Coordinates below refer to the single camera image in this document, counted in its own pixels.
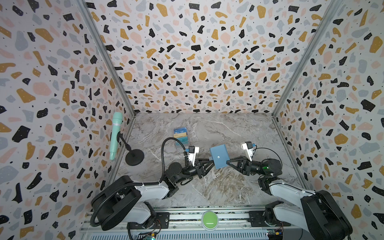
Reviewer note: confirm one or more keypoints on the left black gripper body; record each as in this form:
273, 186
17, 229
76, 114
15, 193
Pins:
189, 171

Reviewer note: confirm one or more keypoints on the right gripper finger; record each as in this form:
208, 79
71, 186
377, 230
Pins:
238, 161
237, 166

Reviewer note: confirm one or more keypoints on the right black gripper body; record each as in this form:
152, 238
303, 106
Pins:
244, 165

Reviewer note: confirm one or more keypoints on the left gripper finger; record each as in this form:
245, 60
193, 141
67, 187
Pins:
205, 168
204, 162

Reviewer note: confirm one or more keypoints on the blue leather card holder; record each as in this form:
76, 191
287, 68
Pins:
220, 156

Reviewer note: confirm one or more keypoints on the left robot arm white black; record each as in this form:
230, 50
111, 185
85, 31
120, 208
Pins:
127, 201

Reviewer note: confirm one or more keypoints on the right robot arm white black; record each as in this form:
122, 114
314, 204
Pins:
314, 212

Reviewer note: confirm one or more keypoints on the clear box with cards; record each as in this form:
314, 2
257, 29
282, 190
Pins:
182, 135

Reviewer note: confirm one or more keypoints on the green push button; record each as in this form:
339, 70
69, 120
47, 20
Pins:
210, 221

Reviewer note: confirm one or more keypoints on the black microphone stand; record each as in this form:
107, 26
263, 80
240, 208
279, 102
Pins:
134, 156

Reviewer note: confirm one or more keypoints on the mint green microphone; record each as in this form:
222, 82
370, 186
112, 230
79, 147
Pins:
116, 127

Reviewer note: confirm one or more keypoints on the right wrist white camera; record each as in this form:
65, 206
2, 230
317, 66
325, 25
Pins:
248, 147

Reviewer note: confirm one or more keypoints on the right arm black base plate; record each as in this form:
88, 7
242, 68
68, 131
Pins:
260, 219

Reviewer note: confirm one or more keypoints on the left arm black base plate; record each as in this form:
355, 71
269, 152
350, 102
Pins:
158, 222

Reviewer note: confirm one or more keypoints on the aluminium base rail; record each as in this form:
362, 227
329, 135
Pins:
186, 219

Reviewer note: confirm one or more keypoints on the white ventilated cable duct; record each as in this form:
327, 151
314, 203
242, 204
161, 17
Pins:
191, 235

